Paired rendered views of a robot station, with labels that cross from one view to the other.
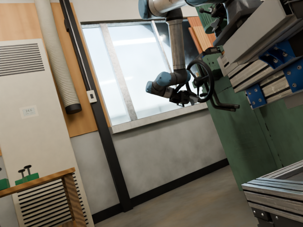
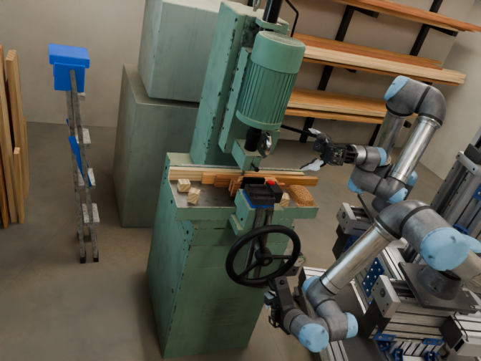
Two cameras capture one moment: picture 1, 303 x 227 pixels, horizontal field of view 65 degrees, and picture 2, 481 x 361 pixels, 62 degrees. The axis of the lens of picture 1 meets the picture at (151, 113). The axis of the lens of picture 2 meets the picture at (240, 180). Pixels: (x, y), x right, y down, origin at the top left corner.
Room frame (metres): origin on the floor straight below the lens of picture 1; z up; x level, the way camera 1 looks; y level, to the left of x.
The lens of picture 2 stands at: (1.74, 0.77, 1.75)
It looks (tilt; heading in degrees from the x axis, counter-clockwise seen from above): 30 degrees down; 269
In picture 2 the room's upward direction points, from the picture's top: 16 degrees clockwise
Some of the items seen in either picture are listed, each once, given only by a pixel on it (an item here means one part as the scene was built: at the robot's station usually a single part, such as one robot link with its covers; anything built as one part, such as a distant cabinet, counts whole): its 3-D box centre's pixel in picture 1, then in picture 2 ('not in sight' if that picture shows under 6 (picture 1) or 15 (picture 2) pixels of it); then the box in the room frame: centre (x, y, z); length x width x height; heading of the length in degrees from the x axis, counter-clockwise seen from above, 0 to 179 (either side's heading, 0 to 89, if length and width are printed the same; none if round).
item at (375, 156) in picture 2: not in sight; (369, 157); (1.25, -0.69, 1.16); 0.11 x 0.08 x 0.09; 26
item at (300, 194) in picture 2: not in sight; (301, 193); (1.45, -0.70, 0.92); 0.14 x 0.09 x 0.04; 116
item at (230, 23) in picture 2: not in sight; (232, 97); (1.84, -0.93, 1.16); 0.22 x 0.22 x 0.72; 26
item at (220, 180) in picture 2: not in sight; (243, 181); (1.70, -0.65, 0.92); 0.25 x 0.02 x 0.05; 26
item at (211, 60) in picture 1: (209, 64); (257, 208); (1.63, -0.50, 0.91); 0.15 x 0.14 x 0.09; 26
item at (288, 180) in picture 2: not in sight; (263, 180); (1.62, -0.71, 0.92); 0.54 x 0.02 x 0.04; 26
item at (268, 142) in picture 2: not in sight; (263, 144); (1.66, -0.84, 1.02); 0.12 x 0.03 x 0.12; 116
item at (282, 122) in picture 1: (270, 128); (206, 259); (1.77, -0.78, 0.35); 0.58 x 0.45 x 0.71; 116
